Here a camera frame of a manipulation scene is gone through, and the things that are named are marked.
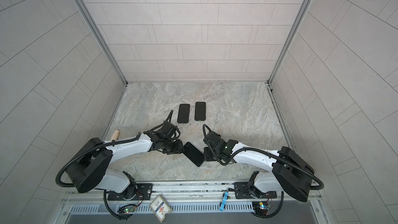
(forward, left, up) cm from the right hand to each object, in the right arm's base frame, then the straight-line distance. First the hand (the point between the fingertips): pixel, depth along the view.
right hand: (204, 159), depth 81 cm
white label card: (-20, +20, +2) cm, 28 cm away
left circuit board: (-19, +33, +4) cm, 39 cm away
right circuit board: (-22, -24, -2) cm, 33 cm away
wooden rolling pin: (+15, +50, +3) cm, 52 cm away
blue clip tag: (-21, -7, 0) cm, 22 cm away
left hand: (+6, +9, 0) cm, 11 cm away
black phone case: (+32, +1, -1) cm, 32 cm away
